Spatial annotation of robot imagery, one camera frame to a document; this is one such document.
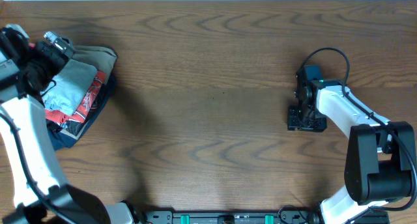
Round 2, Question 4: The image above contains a red printed t-shirt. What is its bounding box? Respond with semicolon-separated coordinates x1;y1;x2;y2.
28;41;107;126

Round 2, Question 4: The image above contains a light blue t-shirt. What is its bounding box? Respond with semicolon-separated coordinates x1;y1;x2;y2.
42;59;98;115

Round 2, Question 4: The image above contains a navy folded garment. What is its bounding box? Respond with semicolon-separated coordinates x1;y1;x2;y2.
46;74;117;151

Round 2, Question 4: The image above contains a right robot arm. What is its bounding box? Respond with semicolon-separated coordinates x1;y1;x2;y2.
288;77;416;223

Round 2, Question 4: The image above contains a beige folded shirt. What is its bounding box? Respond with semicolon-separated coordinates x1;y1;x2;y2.
58;45;118;139

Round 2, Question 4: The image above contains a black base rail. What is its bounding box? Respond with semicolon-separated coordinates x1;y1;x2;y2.
138;197;391;224

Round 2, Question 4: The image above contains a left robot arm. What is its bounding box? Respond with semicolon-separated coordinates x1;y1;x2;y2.
1;25;140;223

